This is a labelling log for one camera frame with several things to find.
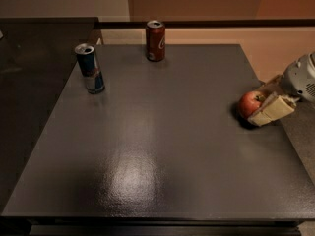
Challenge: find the blue silver redbull can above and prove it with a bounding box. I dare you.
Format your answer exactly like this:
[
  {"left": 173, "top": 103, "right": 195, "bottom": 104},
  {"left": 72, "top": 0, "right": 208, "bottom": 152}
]
[{"left": 75, "top": 43, "right": 105, "bottom": 94}]

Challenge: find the red coke can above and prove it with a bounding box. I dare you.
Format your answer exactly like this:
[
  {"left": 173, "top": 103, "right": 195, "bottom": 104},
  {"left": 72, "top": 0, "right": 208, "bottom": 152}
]
[{"left": 146, "top": 20, "right": 165, "bottom": 62}]

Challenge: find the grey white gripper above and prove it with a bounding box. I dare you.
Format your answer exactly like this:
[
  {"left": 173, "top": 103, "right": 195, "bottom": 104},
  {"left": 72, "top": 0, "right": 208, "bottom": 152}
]
[{"left": 247, "top": 52, "right": 315, "bottom": 127}]

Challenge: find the red apple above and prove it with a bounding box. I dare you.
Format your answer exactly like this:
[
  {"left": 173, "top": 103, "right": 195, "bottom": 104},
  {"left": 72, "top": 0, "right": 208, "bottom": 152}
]
[{"left": 237, "top": 91, "right": 266, "bottom": 119}]

